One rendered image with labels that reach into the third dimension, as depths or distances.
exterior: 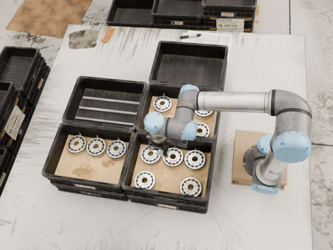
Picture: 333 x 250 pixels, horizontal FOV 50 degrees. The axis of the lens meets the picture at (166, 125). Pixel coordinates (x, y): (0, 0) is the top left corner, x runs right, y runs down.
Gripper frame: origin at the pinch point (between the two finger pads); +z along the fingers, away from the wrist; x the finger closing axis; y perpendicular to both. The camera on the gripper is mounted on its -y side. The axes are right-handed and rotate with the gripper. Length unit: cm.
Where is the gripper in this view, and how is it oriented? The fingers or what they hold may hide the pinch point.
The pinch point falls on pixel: (169, 150)
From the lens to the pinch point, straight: 161.8
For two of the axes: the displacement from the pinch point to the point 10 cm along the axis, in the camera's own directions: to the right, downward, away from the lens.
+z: 1.2, 3.7, 9.2
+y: -9.8, -1.1, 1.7
